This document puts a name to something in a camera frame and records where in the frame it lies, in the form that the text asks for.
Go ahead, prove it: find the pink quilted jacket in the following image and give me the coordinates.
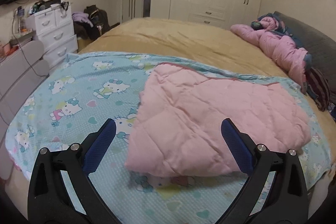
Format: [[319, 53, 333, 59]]
[[125, 63, 311, 177]]

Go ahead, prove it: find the purple clothes pile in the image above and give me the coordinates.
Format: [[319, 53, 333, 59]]
[[72, 12, 93, 27]]

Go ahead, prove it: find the Hello Kitty blue sheet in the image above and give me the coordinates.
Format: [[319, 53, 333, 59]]
[[5, 52, 332, 223]]

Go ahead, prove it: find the dark striped garment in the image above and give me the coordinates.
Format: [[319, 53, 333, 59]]
[[305, 67, 331, 111]]

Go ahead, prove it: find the pink crumpled duvet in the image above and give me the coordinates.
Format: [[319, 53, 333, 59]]
[[230, 24, 311, 93]]

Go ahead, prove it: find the grey bed headboard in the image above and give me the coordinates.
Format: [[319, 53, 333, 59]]
[[274, 11, 336, 104]]

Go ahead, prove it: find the white drawer chest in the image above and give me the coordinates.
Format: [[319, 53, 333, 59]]
[[26, 2, 78, 69]]

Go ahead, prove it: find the dark floral pillow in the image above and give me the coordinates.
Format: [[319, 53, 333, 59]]
[[250, 13, 298, 40]]

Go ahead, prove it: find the tan bed blanket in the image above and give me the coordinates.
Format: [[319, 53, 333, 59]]
[[4, 16, 336, 204]]

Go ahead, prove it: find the black backpack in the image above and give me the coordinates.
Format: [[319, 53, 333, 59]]
[[84, 5, 110, 41]]

